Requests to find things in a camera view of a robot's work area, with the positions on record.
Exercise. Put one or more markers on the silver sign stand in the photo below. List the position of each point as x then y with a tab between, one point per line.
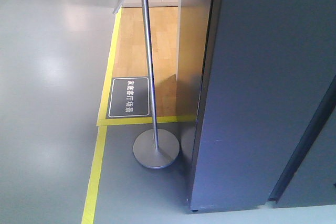
156	148

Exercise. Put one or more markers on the dark floor label sign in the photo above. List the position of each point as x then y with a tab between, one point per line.
129	97

